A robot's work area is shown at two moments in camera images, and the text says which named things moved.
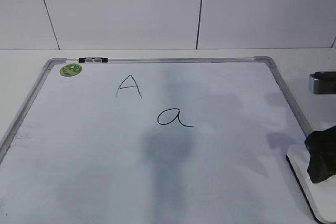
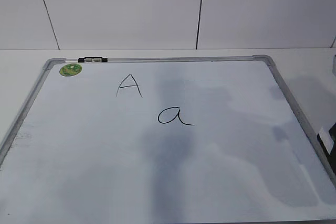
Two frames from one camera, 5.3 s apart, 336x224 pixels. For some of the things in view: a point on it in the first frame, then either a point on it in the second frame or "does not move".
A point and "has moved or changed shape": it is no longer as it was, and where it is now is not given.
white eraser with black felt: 322,195 has moved or changed shape
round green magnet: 70,70 does not move
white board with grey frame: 171,140 does not move
